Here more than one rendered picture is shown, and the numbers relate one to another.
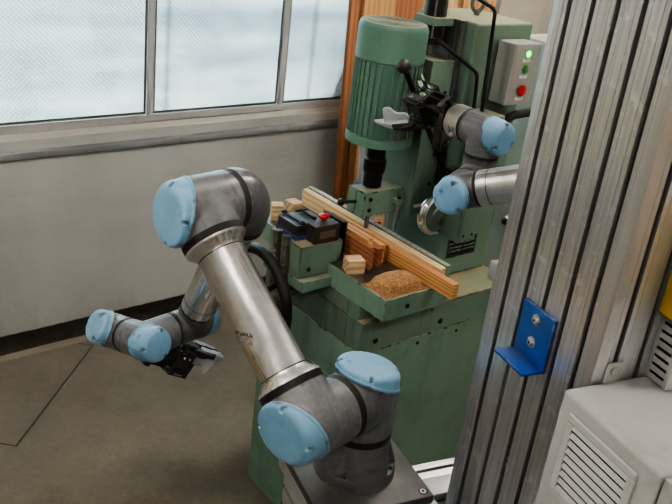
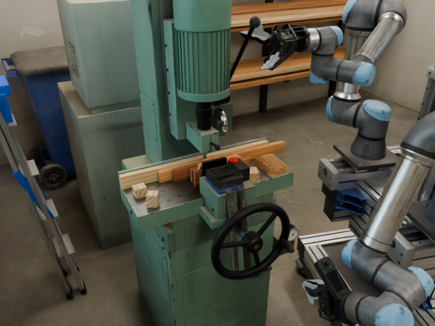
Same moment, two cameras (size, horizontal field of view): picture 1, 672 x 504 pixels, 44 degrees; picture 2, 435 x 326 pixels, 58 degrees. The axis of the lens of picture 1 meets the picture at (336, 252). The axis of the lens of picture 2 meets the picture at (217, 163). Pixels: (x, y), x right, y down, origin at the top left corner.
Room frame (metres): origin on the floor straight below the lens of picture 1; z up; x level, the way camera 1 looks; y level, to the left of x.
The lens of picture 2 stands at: (1.77, 1.15, 1.64)
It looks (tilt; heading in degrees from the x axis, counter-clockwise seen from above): 29 degrees down; 283
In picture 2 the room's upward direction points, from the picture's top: straight up
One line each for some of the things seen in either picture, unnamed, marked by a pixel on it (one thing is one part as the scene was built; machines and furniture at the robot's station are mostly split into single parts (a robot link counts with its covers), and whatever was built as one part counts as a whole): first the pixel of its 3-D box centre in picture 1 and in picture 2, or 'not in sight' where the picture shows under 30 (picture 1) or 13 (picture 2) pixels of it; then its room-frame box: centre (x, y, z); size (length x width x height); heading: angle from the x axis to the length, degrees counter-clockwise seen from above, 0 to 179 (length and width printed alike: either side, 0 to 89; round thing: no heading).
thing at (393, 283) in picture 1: (396, 279); (270, 162); (1.87, -0.16, 0.92); 0.14 x 0.09 x 0.04; 131
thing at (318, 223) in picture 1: (308, 224); (228, 174); (1.98, 0.08, 0.99); 0.13 x 0.11 x 0.06; 41
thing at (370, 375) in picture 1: (362, 393); not in sight; (1.24, -0.08, 0.98); 0.13 x 0.12 x 0.14; 139
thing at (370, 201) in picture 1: (375, 200); (202, 137); (2.11, -0.09, 1.03); 0.14 x 0.07 x 0.09; 131
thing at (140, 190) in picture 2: (293, 206); (139, 191); (2.27, 0.14, 0.92); 0.04 x 0.04 x 0.04; 43
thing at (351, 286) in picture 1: (328, 258); (215, 191); (2.04, 0.02, 0.87); 0.61 x 0.30 x 0.06; 41
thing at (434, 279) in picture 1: (384, 249); (225, 160); (2.04, -0.13, 0.92); 0.54 x 0.02 x 0.04; 41
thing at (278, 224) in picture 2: not in sight; (278, 237); (1.81, -0.14, 0.58); 0.12 x 0.08 x 0.08; 131
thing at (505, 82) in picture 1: (514, 72); not in sight; (2.20, -0.41, 1.40); 0.10 x 0.06 x 0.16; 131
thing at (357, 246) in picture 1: (345, 242); (222, 171); (2.02, -0.02, 0.93); 0.22 x 0.01 x 0.06; 41
